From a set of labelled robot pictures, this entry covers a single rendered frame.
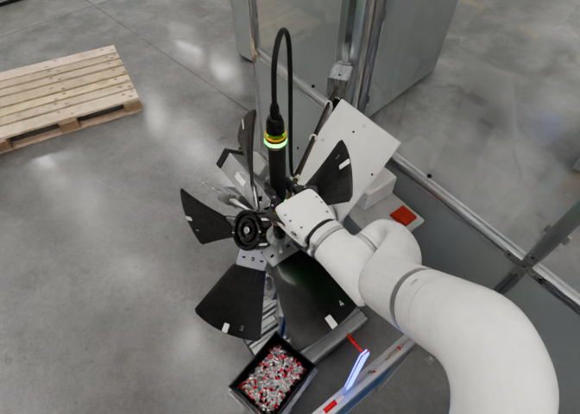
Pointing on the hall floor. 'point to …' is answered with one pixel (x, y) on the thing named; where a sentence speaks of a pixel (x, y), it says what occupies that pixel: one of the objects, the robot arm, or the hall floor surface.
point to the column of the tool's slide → (353, 28)
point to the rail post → (394, 368)
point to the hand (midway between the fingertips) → (278, 187)
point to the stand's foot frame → (357, 319)
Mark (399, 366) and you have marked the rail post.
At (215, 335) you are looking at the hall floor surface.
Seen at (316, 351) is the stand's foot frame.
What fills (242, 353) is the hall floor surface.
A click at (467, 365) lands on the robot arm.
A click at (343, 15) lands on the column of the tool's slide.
